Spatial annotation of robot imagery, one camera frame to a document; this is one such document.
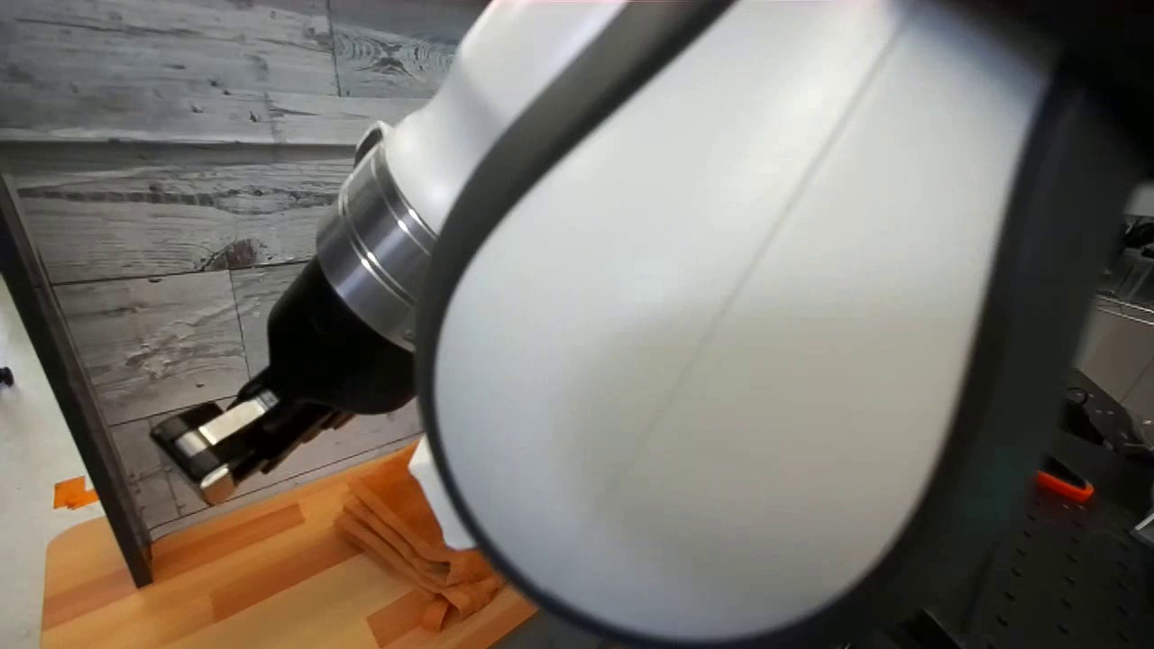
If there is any orange floor tape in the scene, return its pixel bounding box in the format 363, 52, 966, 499
52, 472, 103, 513

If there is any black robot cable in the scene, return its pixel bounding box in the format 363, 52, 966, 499
411, 0, 1141, 649

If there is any black monitor base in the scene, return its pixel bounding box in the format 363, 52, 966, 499
958, 362, 1154, 649

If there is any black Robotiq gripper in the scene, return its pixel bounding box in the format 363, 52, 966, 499
148, 254, 424, 507

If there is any black metal kitchen frame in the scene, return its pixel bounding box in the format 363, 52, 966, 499
0, 176, 160, 592

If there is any grey wood backsplash panel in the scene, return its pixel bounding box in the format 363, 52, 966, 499
0, 0, 498, 532

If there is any orange clamp handle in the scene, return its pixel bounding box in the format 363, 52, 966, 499
1034, 463, 1101, 507

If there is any orange terry towel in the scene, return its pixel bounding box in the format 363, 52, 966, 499
333, 472, 511, 642

